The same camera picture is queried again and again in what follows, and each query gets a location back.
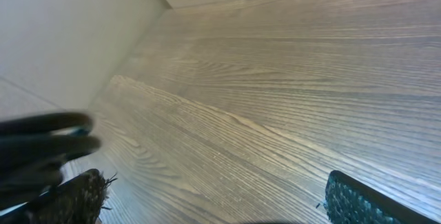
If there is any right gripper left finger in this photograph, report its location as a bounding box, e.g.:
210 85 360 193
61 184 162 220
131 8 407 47
1 169 117 224

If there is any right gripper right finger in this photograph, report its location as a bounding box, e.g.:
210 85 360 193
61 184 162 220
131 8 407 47
321 170 438 224

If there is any black cable bundle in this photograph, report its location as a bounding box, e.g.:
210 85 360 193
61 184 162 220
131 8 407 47
0 112 102 211

